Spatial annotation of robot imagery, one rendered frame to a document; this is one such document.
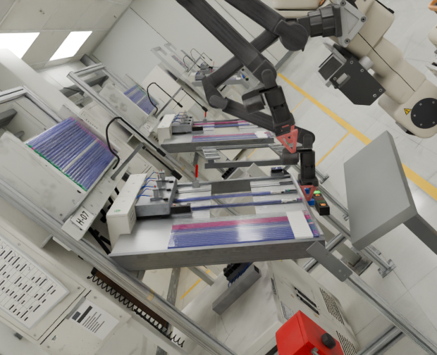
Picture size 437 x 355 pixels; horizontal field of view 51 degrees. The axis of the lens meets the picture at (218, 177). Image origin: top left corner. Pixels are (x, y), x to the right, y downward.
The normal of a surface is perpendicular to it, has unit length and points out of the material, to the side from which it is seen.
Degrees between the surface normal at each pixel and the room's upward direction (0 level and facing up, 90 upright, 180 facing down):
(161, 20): 90
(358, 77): 90
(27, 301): 95
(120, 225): 90
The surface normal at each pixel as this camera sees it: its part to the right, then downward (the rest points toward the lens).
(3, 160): 0.00, 0.31
